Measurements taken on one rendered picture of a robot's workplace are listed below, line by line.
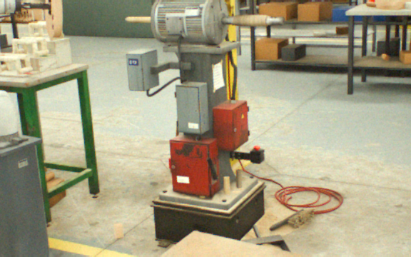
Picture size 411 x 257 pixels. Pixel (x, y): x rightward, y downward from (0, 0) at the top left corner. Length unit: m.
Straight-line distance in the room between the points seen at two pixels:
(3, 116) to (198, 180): 1.07
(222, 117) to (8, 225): 1.26
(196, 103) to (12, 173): 1.01
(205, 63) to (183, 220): 0.89
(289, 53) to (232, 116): 4.97
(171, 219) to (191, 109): 0.67
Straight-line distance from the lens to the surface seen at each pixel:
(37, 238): 3.56
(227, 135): 3.40
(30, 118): 3.84
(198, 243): 1.65
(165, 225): 3.65
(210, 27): 3.31
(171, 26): 3.38
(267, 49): 8.42
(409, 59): 7.06
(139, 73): 3.29
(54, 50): 4.13
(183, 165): 3.45
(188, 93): 3.34
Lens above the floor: 1.64
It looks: 16 degrees down
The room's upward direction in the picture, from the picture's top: 3 degrees counter-clockwise
